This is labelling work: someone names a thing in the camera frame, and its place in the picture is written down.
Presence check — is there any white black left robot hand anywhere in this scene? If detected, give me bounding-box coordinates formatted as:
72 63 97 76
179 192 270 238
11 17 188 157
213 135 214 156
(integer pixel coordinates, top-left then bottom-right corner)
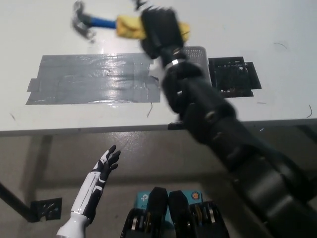
70 145 121 221

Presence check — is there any gray duct tape patch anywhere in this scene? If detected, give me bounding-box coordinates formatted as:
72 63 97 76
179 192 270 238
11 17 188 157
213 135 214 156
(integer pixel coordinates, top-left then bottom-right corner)
25 53 161 106

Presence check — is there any black table leg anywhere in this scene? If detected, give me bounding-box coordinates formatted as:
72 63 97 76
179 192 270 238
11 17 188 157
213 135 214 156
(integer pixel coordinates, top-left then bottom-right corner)
0 182 34 223

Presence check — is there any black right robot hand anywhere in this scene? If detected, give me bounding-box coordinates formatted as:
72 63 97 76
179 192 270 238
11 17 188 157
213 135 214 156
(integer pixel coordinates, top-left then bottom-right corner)
140 6 186 64

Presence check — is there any blue hammer with yellow wrap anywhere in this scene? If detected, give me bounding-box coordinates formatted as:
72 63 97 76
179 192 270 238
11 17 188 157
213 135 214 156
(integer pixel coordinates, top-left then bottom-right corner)
71 1 191 42

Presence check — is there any gray perforated plastic container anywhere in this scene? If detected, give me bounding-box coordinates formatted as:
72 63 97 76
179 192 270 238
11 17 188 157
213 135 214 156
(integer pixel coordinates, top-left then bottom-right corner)
184 46 213 86

